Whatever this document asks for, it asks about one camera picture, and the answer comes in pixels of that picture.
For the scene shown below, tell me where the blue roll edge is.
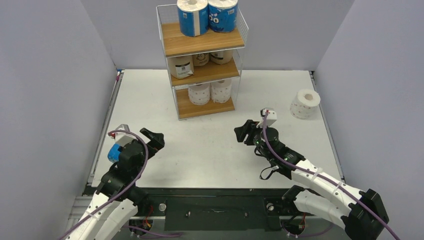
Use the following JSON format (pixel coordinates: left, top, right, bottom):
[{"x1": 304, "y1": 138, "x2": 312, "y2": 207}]
[{"x1": 107, "y1": 143, "x2": 123, "y2": 163}]

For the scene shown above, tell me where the white dotted roll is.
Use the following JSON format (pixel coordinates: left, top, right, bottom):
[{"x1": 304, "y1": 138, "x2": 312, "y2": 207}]
[
  {"x1": 210, "y1": 79, "x2": 232, "y2": 103},
  {"x1": 188, "y1": 83, "x2": 211, "y2": 106}
]

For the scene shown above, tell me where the white wire wooden shelf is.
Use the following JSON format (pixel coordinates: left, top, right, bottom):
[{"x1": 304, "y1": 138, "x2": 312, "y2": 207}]
[{"x1": 156, "y1": 4, "x2": 249, "y2": 120}]

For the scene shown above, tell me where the brown paper roll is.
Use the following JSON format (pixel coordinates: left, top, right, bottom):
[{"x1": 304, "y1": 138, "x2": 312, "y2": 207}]
[{"x1": 209, "y1": 49, "x2": 233, "y2": 65}]

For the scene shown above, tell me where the brown cartoon printed roll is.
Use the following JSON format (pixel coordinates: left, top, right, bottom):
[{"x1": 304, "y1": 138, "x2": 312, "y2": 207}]
[{"x1": 192, "y1": 53, "x2": 210, "y2": 67}]

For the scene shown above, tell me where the blue white roll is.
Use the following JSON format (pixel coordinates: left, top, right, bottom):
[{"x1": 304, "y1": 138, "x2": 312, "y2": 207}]
[
  {"x1": 176, "y1": 0, "x2": 209, "y2": 37},
  {"x1": 207, "y1": 0, "x2": 238, "y2": 33}
]

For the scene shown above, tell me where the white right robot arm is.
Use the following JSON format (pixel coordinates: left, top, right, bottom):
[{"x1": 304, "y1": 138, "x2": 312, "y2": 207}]
[{"x1": 234, "y1": 119, "x2": 389, "y2": 240}]

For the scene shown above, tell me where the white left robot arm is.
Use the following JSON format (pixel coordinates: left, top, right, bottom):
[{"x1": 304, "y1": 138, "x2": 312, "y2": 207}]
[{"x1": 59, "y1": 124, "x2": 165, "y2": 240}]

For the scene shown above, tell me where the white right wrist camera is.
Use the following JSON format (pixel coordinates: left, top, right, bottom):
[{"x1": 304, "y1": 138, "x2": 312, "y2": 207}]
[{"x1": 257, "y1": 108, "x2": 278, "y2": 128}]

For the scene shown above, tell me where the white roll near right wall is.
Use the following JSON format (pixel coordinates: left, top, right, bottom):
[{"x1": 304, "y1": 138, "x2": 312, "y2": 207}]
[{"x1": 289, "y1": 89, "x2": 321, "y2": 120}]

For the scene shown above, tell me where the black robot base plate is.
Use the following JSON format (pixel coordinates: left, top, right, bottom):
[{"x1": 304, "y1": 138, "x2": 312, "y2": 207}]
[{"x1": 126, "y1": 188, "x2": 308, "y2": 234}]

